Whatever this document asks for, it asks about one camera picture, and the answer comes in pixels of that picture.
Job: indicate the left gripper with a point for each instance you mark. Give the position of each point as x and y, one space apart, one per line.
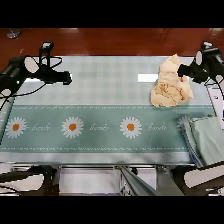
57 77

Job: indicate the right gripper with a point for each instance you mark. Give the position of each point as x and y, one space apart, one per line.
188 70

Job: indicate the cream garment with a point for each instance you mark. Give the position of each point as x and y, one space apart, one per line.
170 88

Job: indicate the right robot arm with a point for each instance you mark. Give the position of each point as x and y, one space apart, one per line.
213 61

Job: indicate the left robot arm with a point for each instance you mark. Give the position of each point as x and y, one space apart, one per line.
15 70

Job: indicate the pale green garment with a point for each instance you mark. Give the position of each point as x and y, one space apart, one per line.
208 140

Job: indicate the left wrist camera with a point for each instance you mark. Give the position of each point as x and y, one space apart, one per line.
46 50

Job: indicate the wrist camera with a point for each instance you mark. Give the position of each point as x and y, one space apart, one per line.
207 45
46 50

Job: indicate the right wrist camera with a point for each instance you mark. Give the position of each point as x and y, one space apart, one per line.
207 45

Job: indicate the silver frame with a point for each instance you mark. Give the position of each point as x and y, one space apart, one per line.
133 181

